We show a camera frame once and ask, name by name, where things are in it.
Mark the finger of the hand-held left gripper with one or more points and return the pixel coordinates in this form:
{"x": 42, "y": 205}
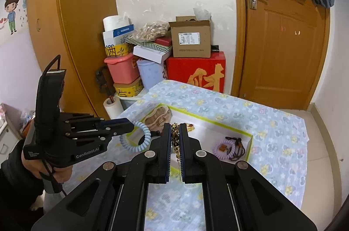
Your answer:
{"x": 120, "y": 130}
{"x": 109, "y": 121}

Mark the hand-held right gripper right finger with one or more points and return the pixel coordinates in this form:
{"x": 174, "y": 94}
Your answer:
{"x": 183, "y": 149}

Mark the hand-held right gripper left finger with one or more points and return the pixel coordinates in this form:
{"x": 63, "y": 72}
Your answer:
{"x": 166, "y": 149}

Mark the white box with green rim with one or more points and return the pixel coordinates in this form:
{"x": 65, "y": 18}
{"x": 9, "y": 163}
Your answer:
{"x": 207, "y": 132}

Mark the person's left forearm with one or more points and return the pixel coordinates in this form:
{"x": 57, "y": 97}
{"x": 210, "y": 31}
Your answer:
{"x": 16, "y": 192}

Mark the small amber bead jewelry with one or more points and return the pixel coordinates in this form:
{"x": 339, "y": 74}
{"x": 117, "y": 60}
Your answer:
{"x": 190, "y": 127}

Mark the person's left hand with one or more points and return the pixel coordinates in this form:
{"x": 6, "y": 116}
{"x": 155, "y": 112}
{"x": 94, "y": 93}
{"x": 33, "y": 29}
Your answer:
{"x": 60, "y": 173}

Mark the white paper roll with core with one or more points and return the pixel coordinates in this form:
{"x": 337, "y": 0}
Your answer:
{"x": 114, "y": 109}

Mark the white storage box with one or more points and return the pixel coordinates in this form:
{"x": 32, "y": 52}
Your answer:
{"x": 133, "y": 100}

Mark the yellow tin with black print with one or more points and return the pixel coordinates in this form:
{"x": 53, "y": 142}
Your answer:
{"x": 128, "y": 89}
{"x": 117, "y": 49}

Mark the dark hanging ornament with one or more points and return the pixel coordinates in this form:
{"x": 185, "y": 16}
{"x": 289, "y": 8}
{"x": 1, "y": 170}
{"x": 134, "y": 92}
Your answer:
{"x": 103, "y": 82}

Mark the white drawer cabinet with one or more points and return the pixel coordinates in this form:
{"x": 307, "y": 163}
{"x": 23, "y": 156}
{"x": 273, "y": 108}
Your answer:
{"x": 9, "y": 132}

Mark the pink plastic bin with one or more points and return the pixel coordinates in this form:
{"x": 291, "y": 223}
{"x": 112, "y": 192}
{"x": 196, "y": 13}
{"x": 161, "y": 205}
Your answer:
{"x": 121, "y": 70}

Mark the lavender plastic bin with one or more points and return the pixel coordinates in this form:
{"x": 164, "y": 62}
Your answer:
{"x": 150, "y": 74}

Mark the floral tablecloth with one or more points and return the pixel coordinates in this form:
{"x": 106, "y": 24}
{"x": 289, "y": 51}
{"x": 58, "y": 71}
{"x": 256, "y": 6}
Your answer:
{"x": 259, "y": 138}

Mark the large red gift box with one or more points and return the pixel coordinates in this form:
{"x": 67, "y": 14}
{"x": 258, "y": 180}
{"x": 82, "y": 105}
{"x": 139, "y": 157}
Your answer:
{"x": 196, "y": 72}

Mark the white flat box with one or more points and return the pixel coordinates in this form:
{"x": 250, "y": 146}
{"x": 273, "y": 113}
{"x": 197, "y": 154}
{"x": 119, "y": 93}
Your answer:
{"x": 150, "y": 53}

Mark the green striped flat box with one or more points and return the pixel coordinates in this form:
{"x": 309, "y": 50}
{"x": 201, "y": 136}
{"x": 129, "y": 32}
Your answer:
{"x": 152, "y": 46}

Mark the white and blue carton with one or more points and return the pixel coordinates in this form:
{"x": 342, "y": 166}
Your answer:
{"x": 120, "y": 33}

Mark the wooden wardrobe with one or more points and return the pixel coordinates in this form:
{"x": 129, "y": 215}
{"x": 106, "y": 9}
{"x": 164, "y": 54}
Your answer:
{"x": 81, "y": 29}

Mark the small red box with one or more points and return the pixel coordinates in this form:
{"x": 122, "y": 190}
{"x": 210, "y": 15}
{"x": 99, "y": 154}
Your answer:
{"x": 163, "y": 41}

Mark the clear bag of nuts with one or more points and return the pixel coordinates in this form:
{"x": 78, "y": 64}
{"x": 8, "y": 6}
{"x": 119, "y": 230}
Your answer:
{"x": 151, "y": 30}

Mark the small black box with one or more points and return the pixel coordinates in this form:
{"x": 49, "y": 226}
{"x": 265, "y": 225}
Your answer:
{"x": 215, "y": 48}

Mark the brown cardboard box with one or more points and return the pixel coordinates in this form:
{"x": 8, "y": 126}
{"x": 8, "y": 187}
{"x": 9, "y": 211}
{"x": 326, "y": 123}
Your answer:
{"x": 190, "y": 40}

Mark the wooden door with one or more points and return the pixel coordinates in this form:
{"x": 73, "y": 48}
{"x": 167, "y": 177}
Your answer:
{"x": 283, "y": 56}

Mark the clear plastic wrap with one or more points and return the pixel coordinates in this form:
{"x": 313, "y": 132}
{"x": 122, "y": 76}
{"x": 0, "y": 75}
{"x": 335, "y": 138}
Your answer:
{"x": 203, "y": 13}

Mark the cartoon wall sticker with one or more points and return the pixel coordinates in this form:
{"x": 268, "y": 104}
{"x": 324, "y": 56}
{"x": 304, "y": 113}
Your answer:
{"x": 12, "y": 14}

